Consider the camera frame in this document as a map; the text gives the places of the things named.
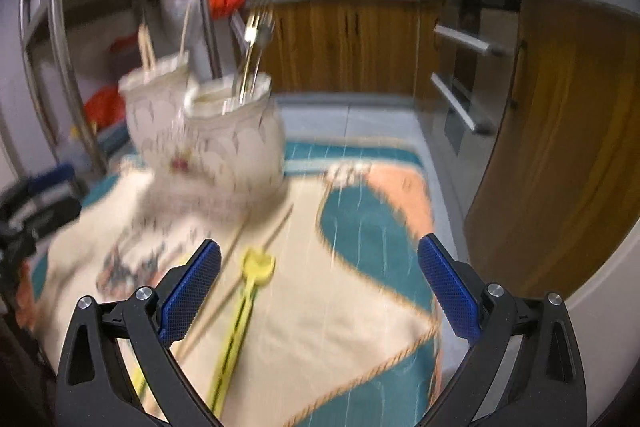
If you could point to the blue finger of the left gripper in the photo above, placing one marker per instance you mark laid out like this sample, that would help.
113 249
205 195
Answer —
64 173

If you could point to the cream ceramic double utensil holder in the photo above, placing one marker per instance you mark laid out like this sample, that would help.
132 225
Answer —
209 151

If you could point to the wooden kitchen cabinets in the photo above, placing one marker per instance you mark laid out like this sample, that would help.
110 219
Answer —
561 190

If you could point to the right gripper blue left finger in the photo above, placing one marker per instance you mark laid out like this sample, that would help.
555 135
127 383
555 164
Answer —
94 387

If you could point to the left hand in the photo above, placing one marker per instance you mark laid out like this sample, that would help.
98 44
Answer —
25 301

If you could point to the red plastic bag lower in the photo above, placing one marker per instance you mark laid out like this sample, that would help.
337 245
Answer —
105 108

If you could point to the white plastic bag hanging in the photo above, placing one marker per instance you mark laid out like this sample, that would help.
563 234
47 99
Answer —
171 20

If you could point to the printed quilted table mat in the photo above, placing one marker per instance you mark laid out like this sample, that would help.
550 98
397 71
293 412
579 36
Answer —
344 334

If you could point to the silver fork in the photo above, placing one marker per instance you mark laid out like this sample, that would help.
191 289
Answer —
240 35

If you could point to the built-in steel oven drawers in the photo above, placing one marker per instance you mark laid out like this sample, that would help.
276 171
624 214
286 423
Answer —
476 42

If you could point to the silver flower-shaped spoon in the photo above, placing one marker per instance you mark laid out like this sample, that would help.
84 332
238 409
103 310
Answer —
262 51

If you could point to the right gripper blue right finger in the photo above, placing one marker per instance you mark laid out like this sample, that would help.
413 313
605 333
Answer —
523 367

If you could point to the gold fork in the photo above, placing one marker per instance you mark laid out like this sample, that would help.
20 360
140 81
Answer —
260 15

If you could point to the wooden chopstick in holder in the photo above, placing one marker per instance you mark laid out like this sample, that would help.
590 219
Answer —
146 48

